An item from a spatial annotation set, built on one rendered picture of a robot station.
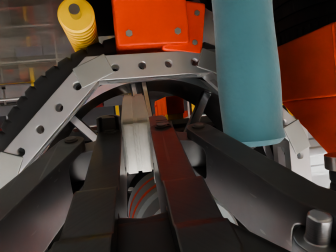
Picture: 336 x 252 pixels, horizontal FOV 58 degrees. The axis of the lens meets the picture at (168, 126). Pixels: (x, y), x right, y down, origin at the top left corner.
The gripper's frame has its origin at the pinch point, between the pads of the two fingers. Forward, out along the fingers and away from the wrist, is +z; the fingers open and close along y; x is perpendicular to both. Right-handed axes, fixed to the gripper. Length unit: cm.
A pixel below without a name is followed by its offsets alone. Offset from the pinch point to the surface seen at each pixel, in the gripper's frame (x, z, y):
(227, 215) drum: -16.8, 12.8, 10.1
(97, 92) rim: -4.8, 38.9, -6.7
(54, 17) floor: 16, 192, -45
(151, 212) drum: -15.8, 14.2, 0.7
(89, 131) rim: -12.3, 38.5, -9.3
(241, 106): -4.8, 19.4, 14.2
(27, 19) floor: 16, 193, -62
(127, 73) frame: -0.8, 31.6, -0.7
